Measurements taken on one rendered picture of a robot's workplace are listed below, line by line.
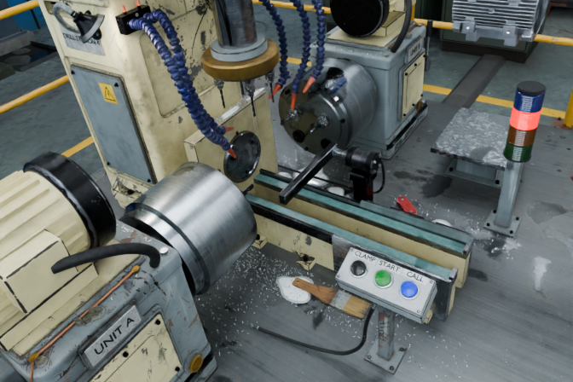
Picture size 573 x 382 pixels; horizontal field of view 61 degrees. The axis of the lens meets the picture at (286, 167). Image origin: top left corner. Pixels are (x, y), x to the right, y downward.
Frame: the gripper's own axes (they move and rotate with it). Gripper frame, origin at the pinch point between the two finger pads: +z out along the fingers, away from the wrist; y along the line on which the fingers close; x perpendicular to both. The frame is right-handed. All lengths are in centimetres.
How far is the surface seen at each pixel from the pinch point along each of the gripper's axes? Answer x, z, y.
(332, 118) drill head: 34, 27, 35
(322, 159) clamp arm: 37, 22, 49
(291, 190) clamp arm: 38, 22, 63
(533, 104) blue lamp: 16.2, -19.2, 28.9
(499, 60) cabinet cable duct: 137, 33, -244
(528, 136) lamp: 24.6, -20.6, 28.6
